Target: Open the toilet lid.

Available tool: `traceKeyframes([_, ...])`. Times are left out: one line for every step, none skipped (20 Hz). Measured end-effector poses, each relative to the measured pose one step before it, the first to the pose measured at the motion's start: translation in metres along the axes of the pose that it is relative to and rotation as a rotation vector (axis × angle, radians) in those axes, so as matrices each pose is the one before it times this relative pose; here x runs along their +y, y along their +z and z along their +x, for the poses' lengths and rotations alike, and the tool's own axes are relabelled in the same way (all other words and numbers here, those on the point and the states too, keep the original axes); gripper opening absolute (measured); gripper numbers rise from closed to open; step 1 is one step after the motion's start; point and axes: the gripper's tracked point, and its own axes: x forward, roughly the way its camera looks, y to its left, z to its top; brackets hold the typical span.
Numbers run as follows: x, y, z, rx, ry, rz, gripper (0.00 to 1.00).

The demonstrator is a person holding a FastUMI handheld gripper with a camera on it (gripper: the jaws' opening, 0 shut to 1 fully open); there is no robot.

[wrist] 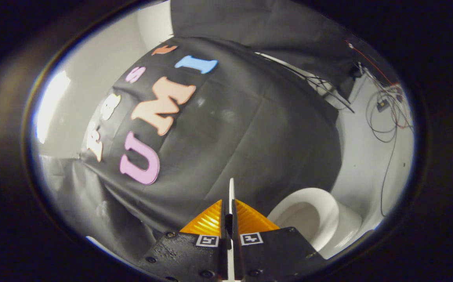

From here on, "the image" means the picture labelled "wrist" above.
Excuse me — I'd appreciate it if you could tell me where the plain black cloth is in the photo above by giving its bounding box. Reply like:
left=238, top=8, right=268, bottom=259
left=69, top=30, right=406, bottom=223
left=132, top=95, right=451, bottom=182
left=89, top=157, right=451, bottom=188
left=170, top=0, right=362, bottom=98
left=38, top=155, right=160, bottom=264

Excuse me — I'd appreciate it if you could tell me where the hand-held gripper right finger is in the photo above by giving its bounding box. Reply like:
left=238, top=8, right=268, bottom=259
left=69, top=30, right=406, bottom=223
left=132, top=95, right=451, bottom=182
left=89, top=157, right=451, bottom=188
left=232, top=199, right=327, bottom=282

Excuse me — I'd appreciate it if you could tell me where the tangle of black cables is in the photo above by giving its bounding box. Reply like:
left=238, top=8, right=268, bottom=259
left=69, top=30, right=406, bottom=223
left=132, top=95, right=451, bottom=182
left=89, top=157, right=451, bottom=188
left=364, top=65, right=415, bottom=218

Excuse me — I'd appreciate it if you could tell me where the black backdrop cloth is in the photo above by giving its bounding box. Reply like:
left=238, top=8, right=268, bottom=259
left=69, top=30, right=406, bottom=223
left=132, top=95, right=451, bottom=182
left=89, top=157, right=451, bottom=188
left=80, top=36, right=342, bottom=236

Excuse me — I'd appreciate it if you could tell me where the red cable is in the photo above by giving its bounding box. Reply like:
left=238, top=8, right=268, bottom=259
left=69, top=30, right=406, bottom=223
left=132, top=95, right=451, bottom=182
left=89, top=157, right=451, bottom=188
left=346, top=39, right=401, bottom=87

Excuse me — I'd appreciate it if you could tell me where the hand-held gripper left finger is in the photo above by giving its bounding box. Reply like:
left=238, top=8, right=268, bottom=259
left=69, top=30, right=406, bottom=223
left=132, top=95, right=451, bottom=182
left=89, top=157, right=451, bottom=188
left=138, top=199, right=229, bottom=282

